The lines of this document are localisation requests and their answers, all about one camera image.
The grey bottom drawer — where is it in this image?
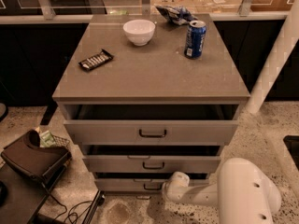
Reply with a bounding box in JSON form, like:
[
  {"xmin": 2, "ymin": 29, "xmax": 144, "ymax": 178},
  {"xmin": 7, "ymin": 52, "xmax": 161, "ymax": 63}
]
[{"xmin": 93, "ymin": 172, "xmax": 210, "ymax": 194}]

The grey drawer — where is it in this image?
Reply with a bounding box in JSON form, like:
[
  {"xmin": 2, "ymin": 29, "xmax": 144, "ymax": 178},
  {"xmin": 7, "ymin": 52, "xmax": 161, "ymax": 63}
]
[
  {"xmin": 64, "ymin": 105, "xmax": 237, "ymax": 146},
  {"xmin": 83, "ymin": 146, "xmax": 221, "ymax": 174},
  {"xmin": 93, "ymin": 172, "xmax": 210, "ymax": 194}
]

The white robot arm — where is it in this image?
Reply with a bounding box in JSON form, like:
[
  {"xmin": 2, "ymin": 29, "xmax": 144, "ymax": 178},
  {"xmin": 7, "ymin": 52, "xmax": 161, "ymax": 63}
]
[{"xmin": 162, "ymin": 158, "xmax": 282, "ymax": 224}]

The grey drawer cabinet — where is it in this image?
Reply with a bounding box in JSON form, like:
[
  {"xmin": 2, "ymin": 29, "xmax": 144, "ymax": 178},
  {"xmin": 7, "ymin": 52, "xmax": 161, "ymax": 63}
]
[{"xmin": 53, "ymin": 14, "xmax": 249, "ymax": 185}]

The grey top drawer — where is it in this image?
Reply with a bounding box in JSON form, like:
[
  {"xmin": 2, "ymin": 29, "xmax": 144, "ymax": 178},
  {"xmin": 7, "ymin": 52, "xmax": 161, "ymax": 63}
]
[{"xmin": 64, "ymin": 105, "xmax": 237, "ymax": 146}]

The grey middle drawer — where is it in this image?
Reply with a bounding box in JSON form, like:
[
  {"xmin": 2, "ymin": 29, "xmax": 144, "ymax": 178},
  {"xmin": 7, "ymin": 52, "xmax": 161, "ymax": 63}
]
[{"xmin": 83, "ymin": 146, "xmax": 221, "ymax": 174}]

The black snack bar packet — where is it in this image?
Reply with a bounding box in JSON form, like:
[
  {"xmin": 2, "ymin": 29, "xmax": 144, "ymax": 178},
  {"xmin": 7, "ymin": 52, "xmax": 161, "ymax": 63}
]
[{"xmin": 78, "ymin": 49, "xmax": 114, "ymax": 71}]

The white bowl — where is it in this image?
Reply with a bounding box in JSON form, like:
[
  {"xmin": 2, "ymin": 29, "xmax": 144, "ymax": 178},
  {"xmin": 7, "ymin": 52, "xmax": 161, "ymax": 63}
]
[{"xmin": 123, "ymin": 20, "xmax": 156, "ymax": 46}]

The blue soda can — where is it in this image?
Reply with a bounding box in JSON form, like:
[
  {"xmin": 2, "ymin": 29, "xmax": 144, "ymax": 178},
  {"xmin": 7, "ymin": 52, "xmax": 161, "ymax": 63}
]
[{"xmin": 184, "ymin": 21, "xmax": 206, "ymax": 59}]

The blue white chip bag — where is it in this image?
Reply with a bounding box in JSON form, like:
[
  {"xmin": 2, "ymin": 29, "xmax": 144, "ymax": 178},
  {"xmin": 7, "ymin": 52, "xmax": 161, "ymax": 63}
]
[{"xmin": 156, "ymin": 5, "xmax": 198, "ymax": 25}]

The black folded device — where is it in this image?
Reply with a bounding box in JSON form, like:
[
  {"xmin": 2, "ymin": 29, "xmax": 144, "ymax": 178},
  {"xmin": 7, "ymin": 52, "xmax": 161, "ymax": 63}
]
[{"xmin": 1, "ymin": 130, "xmax": 71, "ymax": 184}]

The black side table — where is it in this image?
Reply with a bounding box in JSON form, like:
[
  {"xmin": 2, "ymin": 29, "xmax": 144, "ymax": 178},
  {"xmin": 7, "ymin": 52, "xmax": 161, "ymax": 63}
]
[{"xmin": 0, "ymin": 164, "xmax": 63, "ymax": 224}]

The wire basket with green packet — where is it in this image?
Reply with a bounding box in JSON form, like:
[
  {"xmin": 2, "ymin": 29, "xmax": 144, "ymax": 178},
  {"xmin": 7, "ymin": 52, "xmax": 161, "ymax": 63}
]
[{"xmin": 36, "ymin": 127, "xmax": 70, "ymax": 148}]

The black cable on floor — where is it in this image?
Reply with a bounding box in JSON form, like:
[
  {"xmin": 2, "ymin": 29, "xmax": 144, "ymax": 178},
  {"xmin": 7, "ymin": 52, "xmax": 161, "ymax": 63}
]
[{"xmin": 41, "ymin": 184, "xmax": 106, "ymax": 224}]

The white diagonal post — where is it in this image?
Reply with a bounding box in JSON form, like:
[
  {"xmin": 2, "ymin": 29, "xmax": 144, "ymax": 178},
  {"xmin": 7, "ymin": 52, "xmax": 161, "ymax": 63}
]
[{"xmin": 246, "ymin": 0, "xmax": 299, "ymax": 114}]

